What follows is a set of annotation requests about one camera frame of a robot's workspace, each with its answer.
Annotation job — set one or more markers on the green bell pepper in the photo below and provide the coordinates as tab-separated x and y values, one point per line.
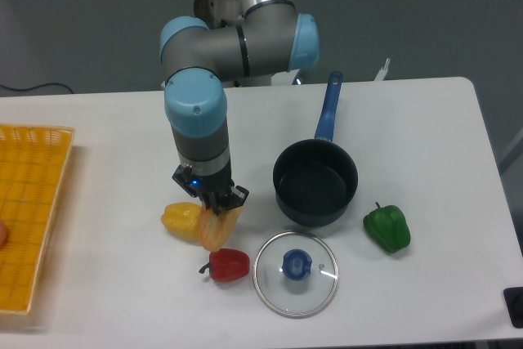
387	227

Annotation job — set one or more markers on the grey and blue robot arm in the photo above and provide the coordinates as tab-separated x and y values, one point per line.
251	38

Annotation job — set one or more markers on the red bell pepper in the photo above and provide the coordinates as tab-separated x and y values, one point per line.
226	265

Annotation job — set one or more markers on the glass lid with blue knob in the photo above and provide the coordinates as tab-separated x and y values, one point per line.
295	274

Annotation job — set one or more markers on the white bracket behind table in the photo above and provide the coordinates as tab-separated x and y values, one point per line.
382	73

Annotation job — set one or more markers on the yellow woven basket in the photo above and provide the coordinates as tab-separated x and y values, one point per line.
33	164

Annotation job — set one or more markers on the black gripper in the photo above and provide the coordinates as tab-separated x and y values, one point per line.
217	191

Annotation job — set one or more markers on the yellow bell pepper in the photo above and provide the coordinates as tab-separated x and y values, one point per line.
181	219

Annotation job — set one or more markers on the black device at table corner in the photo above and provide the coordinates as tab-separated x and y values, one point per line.
514	301

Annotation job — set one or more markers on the dark pan with blue handle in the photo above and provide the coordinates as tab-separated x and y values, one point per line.
316	179

